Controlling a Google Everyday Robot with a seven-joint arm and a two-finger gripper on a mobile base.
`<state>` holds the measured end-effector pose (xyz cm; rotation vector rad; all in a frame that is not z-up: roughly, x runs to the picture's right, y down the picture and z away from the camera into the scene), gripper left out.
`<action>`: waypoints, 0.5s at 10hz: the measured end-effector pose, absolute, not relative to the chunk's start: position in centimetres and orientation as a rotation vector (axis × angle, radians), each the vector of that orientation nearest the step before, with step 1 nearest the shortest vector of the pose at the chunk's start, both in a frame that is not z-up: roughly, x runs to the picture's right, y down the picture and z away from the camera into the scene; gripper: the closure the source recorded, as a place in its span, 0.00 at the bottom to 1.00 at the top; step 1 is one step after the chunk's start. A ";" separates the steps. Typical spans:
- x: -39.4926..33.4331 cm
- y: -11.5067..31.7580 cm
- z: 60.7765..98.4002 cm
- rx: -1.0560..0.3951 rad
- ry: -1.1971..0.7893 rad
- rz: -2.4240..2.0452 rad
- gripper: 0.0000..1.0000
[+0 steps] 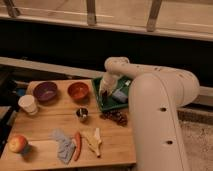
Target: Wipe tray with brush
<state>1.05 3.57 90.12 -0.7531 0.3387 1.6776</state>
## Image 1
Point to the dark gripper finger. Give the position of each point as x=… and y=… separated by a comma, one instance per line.
x=104, y=95

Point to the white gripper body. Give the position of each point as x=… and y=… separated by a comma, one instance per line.
x=108, y=83

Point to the white handled brush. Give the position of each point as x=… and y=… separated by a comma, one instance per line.
x=126, y=84

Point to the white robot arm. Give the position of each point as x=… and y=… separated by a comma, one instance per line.
x=155, y=94

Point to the green tray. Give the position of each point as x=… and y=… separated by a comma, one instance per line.
x=110, y=103

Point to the pale blue sponge block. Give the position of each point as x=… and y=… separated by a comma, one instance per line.
x=120, y=96

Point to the orange bowl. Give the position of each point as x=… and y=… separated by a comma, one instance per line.
x=78, y=91

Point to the dark grape bunch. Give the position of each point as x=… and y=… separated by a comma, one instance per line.
x=118, y=117

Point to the small metal cup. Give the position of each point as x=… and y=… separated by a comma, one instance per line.
x=82, y=114

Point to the wooden board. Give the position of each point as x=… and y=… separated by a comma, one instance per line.
x=117, y=146

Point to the orange carrot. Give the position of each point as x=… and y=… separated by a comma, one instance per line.
x=78, y=142

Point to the purple bowl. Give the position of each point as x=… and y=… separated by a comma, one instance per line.
x=45, y=91

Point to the grey blue cloth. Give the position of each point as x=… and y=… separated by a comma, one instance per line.
x=66, y=146

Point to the white paper cup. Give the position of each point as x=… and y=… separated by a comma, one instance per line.
x=28, y=104

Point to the red apple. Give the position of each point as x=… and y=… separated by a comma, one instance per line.
x=17, y=143

